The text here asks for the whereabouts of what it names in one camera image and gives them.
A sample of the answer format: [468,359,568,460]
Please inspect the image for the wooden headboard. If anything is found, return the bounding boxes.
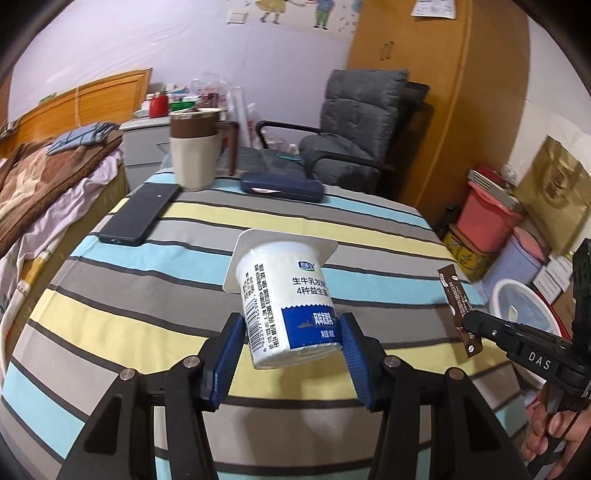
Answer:
[1,68,152,158]

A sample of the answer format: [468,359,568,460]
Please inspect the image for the striped flat box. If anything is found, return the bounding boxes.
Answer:
[467,170,522,211]

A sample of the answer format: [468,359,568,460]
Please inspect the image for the blue plaid cloth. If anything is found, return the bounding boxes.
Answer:
[47,122,119,155]

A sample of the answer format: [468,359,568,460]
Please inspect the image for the brown patterned blanket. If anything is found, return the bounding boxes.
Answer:
[1,130,122,254]

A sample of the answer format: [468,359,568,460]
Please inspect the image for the black tracker camera box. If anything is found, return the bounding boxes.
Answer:
[572,238,591,349]

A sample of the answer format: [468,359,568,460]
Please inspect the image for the pink plastic storage box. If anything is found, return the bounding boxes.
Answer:
[457,181,524,253]

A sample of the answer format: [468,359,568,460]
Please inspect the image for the cartoon wall sticker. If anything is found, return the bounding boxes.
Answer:
[226,0,363,38]

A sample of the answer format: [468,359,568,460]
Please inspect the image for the black smartphone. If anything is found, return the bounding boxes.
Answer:
[98,183,181,247]

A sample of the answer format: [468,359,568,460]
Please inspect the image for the person's right hand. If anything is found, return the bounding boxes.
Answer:
[521,394,590,479]

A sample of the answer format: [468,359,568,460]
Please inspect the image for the brown chocolate wrapper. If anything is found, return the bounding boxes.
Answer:
[438,264,483,358]

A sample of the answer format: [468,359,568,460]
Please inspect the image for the dark blue glasses case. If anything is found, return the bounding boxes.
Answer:
[239,172,325,203]

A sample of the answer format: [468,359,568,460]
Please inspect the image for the white plastic bags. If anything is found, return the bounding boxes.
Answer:
[189,72,260,148]

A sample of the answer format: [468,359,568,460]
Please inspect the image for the white bedside cabinet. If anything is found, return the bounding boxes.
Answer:
[119,117,170,190]

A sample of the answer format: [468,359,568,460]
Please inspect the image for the white round trash bin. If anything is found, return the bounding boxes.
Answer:
[488,278,567,393]

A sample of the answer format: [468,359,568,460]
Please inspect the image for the gold paper gift bag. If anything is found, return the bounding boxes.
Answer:
[515,136,590,254]

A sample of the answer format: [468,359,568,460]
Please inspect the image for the wooden wardrobe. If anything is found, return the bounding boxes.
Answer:
[346,1,530,225]

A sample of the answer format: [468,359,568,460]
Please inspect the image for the stack of white boxes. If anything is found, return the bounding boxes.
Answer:
[533,254,573,305]

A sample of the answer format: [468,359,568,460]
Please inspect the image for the grey cushioned office chair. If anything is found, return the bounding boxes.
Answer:
[256,69,431,199]

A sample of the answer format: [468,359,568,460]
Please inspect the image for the lavender bucket with pink lid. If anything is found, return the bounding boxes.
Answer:
[482,227,548,300]

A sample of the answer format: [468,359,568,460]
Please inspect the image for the red cardboard box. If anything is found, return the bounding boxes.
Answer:
[550,302,574,340]

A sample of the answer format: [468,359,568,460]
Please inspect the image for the red container on cabinet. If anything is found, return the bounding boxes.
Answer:
[148,91,169,118]

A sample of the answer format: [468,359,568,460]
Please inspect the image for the white blue yogurt cup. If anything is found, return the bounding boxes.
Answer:
[222,229,342,370]

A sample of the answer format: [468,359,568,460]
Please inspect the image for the beige brown lidded mug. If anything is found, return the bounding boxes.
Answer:
[169,108,239,190]

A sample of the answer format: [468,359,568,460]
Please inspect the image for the yellow patterned box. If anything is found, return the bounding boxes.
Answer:
[443,224,499,282]

